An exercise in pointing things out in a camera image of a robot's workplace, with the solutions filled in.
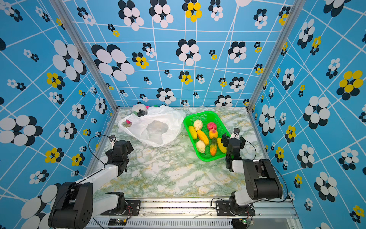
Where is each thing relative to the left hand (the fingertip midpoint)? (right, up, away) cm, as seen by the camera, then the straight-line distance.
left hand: (121, 144), depth 89 cm
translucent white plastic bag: (+21, +11, +19) cm, 30 cm away
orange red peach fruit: (+60, +6, +10) cm, 61 cm away
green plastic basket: (+55, +7, +13) cm, 57 cm away
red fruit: (+59, +11, +12) cm, 61 cm away
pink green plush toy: (+2, +14, +5) cm, 15 cm away
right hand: (+73, +6, +2) cm, 74 cm away
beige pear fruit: (+50, -2, +1) cm, 51 cm away
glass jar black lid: (+8, +20, +13) cm, 26 cm away
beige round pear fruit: (+49, +12, +13) cm, 52 cm away
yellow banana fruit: (+46, +7, +10) cm, 47 cm away
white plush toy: (+2, +26, +23) cm, 34 cm away
